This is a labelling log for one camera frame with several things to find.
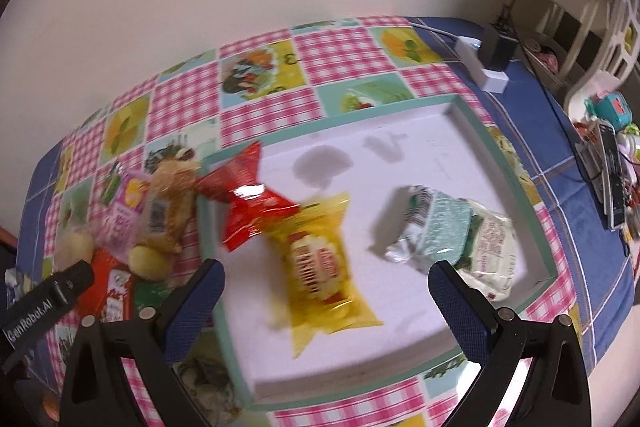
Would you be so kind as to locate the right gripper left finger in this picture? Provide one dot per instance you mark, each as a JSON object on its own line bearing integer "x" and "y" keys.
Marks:
{"x": 96, "y": 389}

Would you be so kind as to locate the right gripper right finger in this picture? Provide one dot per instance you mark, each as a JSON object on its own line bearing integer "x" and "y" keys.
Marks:
{"x": 555, "y": 391}

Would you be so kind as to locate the round white cake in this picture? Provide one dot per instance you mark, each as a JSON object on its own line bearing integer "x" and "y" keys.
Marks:
{"x": 73, "y": 245}

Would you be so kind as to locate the orange-red patterned wafer pack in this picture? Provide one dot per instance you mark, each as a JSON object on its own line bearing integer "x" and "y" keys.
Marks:
{"x": 92, "y": 301}

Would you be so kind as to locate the dark green snack pack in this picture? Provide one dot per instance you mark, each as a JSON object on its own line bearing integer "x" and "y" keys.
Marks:
{"x": 149, "y": 294}

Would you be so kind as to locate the red white label snack pack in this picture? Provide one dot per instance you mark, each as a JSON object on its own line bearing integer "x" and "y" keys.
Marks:
{"x": 118, "y": 296}

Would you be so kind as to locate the yellow pudding jelly cup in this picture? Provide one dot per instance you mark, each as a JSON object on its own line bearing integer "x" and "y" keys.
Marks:
{"x": 150, "y": 264}

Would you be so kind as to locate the purple swiss roll pack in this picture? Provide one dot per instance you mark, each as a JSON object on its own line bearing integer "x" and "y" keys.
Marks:
{"x": 118, "y": 228}

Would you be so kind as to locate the white cream snack pack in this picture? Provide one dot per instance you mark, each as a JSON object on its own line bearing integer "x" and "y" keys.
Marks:
{"x": 489, "y": 254}

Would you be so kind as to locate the light teal barcode snack pack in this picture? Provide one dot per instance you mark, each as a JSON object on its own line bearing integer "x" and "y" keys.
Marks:
{"x": 435, "y": 229}

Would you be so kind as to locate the beige orange-print snack pack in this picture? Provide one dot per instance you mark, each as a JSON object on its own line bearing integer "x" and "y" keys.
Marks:
{"x": 169, "y": 205}

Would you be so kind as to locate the red candy-wrap snack pack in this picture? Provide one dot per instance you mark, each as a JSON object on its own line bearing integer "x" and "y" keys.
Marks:
{"x": 252, "y": 204}

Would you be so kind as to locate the yellow bread snack pack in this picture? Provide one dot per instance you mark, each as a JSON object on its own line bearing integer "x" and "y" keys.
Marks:
{"x": 322, "y": 297}

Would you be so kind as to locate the crumpled blue white wrapper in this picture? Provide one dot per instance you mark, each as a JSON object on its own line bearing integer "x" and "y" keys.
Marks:
{"x": 18, "y": 284}

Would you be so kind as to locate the blue plaid tablecloth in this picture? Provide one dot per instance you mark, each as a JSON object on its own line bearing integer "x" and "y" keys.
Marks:
{"x": 595, "y": 274}

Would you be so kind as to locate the small green cracker pack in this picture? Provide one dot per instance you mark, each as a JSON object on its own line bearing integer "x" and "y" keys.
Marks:
{"x": 111, "y": 184}

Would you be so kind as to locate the black remote on stand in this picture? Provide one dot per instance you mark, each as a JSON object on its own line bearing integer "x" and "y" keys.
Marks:
{"x": 612, "y": 176}

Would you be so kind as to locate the white tray with teal rim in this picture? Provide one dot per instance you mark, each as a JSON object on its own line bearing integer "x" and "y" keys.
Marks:
{"x": 374, "y": 155}

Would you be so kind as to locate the teal toy with red top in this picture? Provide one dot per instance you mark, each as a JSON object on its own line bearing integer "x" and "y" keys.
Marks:
{"x": 612, "y": 108}

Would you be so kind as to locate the white power strip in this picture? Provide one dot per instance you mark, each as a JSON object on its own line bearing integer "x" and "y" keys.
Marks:
{"x": 488, "y": 80}

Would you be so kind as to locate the black power adapter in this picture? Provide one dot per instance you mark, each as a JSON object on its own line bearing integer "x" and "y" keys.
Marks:
{"x": 497, "y": 47}

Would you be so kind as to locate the pink checkered tablecloth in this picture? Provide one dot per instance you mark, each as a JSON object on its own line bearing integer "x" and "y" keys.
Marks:
{"x": 252, "y": 88}

